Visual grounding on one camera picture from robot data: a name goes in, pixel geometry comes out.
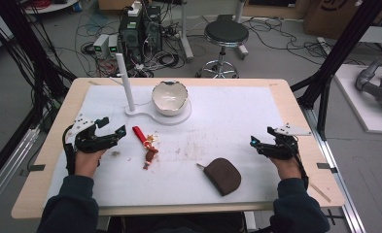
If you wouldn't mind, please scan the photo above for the person's right hand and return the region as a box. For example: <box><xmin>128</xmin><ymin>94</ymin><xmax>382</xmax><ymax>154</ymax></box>
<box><xmin>269</xmin><ymin>156</ymin><xmax>302</xmax><ymax>181</ymax></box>

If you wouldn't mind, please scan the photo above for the white floor board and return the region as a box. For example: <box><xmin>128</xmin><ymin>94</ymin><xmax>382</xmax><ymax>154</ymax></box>
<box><xmin>333</xmin><ymin>63</ymin><xmax>382</xmax><ymax>135</ymax></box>

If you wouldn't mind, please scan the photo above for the small grey power unit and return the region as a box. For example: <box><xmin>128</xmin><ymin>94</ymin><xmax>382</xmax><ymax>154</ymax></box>
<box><xmin>92</xmin><ymin>33</ymin><xmax>110</xmax><ymax>56</ymax></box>
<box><xmin>108</xmin><ymin>34</ymin><xmax>120</xmax><ymax>54</ymax></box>

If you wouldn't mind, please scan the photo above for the person's left hand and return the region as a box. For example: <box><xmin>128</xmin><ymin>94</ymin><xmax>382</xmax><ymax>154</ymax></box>
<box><xmin>74</xmin><ymin>150</ymin><xmax>107</xmax><ymax>179</ymax></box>

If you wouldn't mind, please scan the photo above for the tangle of floor cables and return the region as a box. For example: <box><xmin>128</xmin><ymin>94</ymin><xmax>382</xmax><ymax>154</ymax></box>
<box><xmin>75</xmin><ymin>9</ymin><xmax>187</xmax><ymax>79</ymax></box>

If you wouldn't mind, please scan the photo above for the brown zip pouch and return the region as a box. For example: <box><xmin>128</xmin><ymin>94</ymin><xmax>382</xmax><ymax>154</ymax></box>
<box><xmin>196</xmin><ymin>157</ymin><xmax>242</xmax><ymax>197</ymax></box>

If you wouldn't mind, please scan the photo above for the aluminium rail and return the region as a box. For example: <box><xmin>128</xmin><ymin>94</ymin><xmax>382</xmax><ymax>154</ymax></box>
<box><xmin>303</xmin><ymin>106</ymin><xmax>367</xmax><ymax>233</ymax></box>
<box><xmin>0</xmin><ymin>127</ymin><xmax>41</xmax><ymax>216</ymax></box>

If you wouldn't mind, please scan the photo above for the white stand with pole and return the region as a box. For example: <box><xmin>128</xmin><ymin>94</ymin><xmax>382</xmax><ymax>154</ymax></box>
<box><xmin>109</xmin><ymin>52</ymin><xmax>192</xmax><ymax>126</ymax></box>

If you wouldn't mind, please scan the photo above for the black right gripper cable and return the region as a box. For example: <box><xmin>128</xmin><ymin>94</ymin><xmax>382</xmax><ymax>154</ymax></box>
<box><xmin>289</xmin><ymin>142</ymin><xmax>310</xmax><ymax>191</ymax></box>

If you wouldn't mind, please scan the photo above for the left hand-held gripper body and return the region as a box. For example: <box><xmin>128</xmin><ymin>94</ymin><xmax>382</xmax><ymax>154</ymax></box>
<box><xmin>65</xmin><ymin>114</ymin><xmax>120</xmax><ymax>154</ymax></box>

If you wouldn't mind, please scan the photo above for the black computer tower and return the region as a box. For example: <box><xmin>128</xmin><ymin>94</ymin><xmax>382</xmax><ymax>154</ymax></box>
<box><xmin>143</xmin><ymin>4</ymin><xmax>163</xmax><ymax>54</ymax></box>
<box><xmin>119</xmin><ymin>13</ymin><xmax>145</xmax><ymax>64</ymax></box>

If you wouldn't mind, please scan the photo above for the black metal frame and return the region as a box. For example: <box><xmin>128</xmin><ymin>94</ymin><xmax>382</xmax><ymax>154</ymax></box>
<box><xmin>0</xmin><ymin>0</ymin><xmax>78</xmax><ymax>192</ymax></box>
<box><xmin>290</xmin><ymin>0</ymin><xmax>382</xmax><ymax>141</ymax></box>

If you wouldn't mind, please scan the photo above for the red strap keychain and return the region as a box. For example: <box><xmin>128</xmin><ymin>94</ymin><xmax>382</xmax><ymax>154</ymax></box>
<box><xmin>131</xmin><ymin>125</ymin><xmax>160</xmax><ymax>171</ymax></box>

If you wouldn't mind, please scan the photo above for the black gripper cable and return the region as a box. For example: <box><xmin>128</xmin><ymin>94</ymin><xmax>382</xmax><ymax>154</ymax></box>
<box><xmin>289</xmin><ymin>142</ymin><xmax>310</xmax><ymax>191</ymax></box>
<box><xmin>61</xmin><ymin>124</ymin><xmax>78</xmax><ymax>177</ymax></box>

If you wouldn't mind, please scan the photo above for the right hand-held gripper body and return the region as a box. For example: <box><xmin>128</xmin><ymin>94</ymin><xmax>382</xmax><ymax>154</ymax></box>
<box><xmin>258</xmin><ymin>123</ymin><xmax>312</xmax><ymax>160</ymax></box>

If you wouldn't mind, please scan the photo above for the white table mat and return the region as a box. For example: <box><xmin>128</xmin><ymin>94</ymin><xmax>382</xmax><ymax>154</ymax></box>
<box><xmin>46</xmin><ymin>84</ymin><xmax>289</xmax><ymax>208</ymax></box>

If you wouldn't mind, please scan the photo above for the white eggshell-shaped bowl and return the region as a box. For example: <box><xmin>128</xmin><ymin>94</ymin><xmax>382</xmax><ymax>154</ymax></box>
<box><xmin>151</xmin><ymin>80</ymin><xmax>190</xmax><ymax>117</ymax></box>

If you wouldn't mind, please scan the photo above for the white metal stand leg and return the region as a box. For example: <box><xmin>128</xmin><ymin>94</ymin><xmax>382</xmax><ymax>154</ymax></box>
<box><xmin>232</xmin><ymin>0</ymin><xmax>250</xmax><ymax>60</ymax></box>
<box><xmin>178</xmin><ymin>0</ymin><xmax>195</xmax><ymax>62</ymax></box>

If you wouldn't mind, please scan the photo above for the wooden table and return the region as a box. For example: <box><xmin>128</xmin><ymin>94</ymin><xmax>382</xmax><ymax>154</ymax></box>
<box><xmin>11</xmin><ymin>77</ymin><xmax>346</xmax><ymax>220</ymax></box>

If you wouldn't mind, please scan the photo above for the thin wooden stick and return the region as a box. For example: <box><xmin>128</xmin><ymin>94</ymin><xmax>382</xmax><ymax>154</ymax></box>
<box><xmin>309</xmin><ymin>183</ymin><xmax>332</xmax><ymax>204</ymax></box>

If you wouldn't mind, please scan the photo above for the black round stool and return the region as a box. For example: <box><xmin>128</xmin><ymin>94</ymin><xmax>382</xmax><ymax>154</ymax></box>
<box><xmin>195</xmin><ymin>19</ymin><xmax>250</xmax><ymax>79</ymax></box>

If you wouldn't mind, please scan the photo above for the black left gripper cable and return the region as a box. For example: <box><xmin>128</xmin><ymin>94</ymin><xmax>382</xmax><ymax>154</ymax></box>
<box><xmin>61</xmin><ymin>124</ymin><xmax>78</xmax><ymax>177</ymax></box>

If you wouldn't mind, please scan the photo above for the white power strip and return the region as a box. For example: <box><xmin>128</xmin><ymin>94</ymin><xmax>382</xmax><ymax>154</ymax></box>
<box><xmin>127</xmin><ymin>1</ymin><xmax>143</xmax><ymax>17</ymax></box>

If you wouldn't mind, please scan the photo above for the grey tape piece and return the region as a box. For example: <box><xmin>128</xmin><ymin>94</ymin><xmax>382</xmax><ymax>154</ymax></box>
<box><xmin>27</xmin><ymin>164</ymin><xmax>47</xmax><ymax>173</ymax></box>
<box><xmin>316</xmin><ymin>162</ymin><xmax>338</xmax><ymax>174</ymax></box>

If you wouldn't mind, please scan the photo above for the cardboard box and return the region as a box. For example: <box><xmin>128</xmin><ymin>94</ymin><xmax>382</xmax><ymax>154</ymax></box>
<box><xmin>303</xmin><ymin>0</ymin><xmax>367</xmax><ymax>40</ymax></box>

